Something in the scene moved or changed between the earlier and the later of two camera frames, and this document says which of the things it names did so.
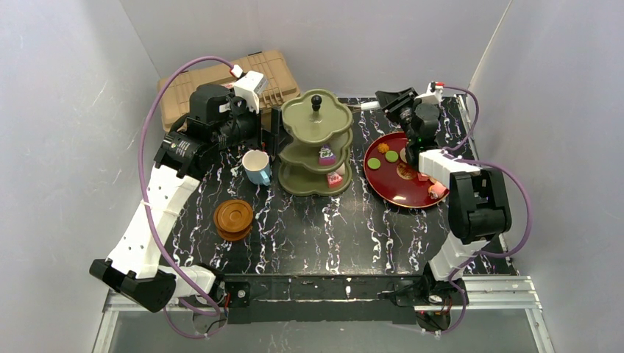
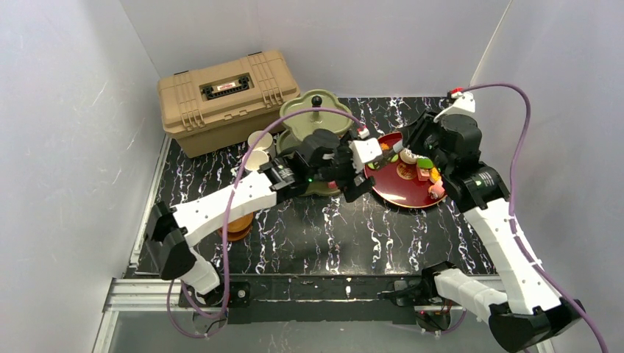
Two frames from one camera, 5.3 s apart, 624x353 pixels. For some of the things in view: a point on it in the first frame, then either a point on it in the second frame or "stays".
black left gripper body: [266, 130] → [344, 168]
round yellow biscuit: [405, 172] stays
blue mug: [257, 167] stays
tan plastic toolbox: [175, 102] stays
